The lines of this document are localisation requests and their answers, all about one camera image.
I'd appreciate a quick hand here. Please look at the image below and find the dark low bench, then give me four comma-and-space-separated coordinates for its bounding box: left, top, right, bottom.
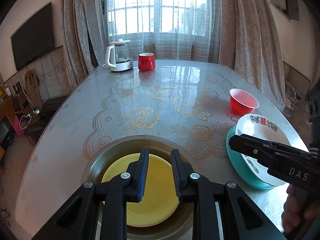
23, 96, 68, 141

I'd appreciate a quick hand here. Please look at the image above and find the gold lace floral table mat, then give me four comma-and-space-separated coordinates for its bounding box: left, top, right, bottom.
82, 70, 250, 163

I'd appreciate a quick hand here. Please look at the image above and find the beige velvet curtain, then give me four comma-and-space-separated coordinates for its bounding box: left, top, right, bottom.
219, 0, 288, 112
59, 0, 110, 87

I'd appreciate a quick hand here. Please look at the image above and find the yellow plate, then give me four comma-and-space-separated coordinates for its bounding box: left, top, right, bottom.
101, 153, 180, 228

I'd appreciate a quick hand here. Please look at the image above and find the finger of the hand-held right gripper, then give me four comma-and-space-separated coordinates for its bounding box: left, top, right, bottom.
228, 134, 313, 171

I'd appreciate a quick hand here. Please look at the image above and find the pink plastic bag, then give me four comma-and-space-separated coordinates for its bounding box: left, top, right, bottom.
13, 116, 23, 136

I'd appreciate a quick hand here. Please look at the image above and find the grey wall electrical box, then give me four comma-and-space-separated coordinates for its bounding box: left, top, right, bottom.
271, 0, 300, 21

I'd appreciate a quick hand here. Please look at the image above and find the red mug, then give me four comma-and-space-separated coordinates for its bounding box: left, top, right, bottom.
138, 53, 156, 72

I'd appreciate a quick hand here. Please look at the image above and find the printed cloth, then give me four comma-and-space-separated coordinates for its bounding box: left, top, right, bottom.
284, 81, 303, 112

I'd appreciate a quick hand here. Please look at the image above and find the barred window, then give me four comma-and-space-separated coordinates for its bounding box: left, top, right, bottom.
107, 0, 209, 37

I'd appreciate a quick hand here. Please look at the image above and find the white sheer curtain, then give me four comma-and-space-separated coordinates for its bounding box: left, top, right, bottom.
104, 0, 223, 63

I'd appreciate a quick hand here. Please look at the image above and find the black wall television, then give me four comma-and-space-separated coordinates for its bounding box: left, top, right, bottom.
10, 2, 56, 71

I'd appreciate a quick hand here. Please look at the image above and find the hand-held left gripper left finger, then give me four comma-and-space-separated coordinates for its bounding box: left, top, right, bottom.
32, 149, 150, 240

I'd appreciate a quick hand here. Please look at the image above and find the teal plate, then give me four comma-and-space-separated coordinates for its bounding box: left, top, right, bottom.
226, 125, 277, 190

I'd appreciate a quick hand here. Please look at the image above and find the red plastic bowl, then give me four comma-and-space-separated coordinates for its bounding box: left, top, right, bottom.
229, 88, 259, 117

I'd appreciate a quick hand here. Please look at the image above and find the wooden folding chair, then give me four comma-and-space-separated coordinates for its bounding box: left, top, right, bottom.
24, 69, 42, 108

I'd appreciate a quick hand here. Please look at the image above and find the stainless steel bowl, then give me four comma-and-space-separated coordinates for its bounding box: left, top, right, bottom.
82, 135, 200, 240

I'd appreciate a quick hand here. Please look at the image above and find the wooden shelf cabinet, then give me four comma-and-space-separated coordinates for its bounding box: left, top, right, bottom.
0, 74, 16, 157

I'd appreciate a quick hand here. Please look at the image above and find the white glass electric kettle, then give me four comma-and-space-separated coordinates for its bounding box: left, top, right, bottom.
103, 39, 134, 73

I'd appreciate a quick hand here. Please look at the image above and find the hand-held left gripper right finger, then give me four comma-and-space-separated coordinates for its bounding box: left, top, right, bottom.
171, 149, 287, 240

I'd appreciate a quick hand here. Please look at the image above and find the white deep plate red print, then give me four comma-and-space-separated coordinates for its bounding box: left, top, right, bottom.
235, 113, 308, 187

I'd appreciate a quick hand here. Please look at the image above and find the person's right hand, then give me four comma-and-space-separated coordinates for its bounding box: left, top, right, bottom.
282, 184, 320, 233

